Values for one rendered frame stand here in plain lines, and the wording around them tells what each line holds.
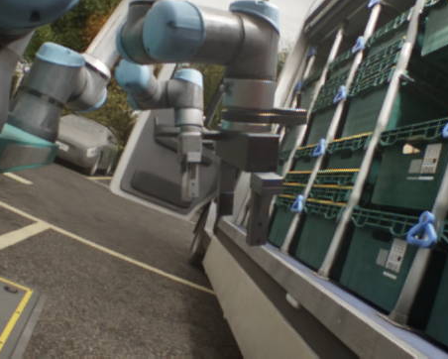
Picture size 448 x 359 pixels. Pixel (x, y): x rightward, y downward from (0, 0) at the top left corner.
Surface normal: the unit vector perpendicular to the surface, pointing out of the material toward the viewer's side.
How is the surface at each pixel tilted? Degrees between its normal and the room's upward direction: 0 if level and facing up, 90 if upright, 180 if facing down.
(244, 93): 109
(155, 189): 90
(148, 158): 89
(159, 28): 115
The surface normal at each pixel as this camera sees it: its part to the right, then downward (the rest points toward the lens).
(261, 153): 0.34, 0.22
